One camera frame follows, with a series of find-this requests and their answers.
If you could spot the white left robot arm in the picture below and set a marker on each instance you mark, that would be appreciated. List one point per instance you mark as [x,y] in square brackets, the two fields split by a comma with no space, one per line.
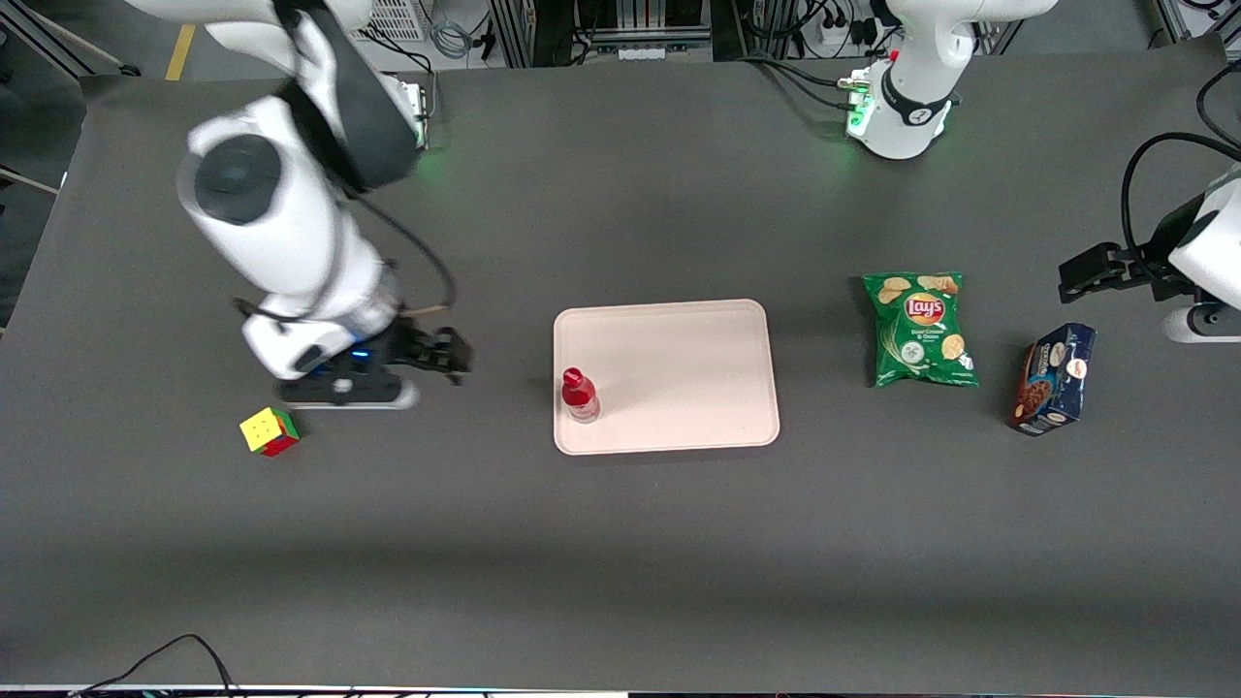
[911,97]

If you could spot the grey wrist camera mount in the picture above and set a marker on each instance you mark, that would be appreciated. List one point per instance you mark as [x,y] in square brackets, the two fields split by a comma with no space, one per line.
[344,392]

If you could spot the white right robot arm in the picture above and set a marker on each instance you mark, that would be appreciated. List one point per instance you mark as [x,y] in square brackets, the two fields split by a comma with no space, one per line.
[281,223]

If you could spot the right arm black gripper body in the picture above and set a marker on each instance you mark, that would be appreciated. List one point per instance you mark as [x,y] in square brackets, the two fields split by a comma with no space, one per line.
[415,346]

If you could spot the white plastic tray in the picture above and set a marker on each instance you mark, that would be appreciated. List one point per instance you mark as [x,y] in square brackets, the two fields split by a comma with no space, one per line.
[679,368]

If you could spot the Rubik's cube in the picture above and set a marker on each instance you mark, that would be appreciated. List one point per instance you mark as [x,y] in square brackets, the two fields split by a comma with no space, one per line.
[270,432]

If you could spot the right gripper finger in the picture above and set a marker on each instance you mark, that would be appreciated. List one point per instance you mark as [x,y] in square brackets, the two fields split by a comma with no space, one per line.
[458,368]
[456,341]

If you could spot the white vented box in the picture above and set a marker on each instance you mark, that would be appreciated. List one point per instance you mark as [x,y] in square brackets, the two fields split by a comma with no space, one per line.
[397,19]

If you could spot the red coke bottle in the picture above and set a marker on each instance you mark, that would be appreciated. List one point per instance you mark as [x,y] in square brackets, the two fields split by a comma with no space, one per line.
[580,397]

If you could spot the blue chocolate cookie box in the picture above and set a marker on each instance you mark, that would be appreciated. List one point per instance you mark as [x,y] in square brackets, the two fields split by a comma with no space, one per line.
[1055,380]

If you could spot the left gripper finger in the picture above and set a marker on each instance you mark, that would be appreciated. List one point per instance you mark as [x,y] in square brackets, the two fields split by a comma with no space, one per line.
[1086,271]
[1146,276]

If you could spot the white power strip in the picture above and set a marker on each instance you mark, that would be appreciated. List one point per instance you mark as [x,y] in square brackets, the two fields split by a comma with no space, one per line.
[834,34]

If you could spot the green Lays chips bag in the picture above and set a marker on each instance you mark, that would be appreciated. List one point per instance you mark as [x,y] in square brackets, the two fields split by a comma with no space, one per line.
[921,330]

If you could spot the aluminium frame rack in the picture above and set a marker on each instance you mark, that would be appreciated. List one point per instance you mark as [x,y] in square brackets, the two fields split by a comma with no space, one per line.
[509,29]

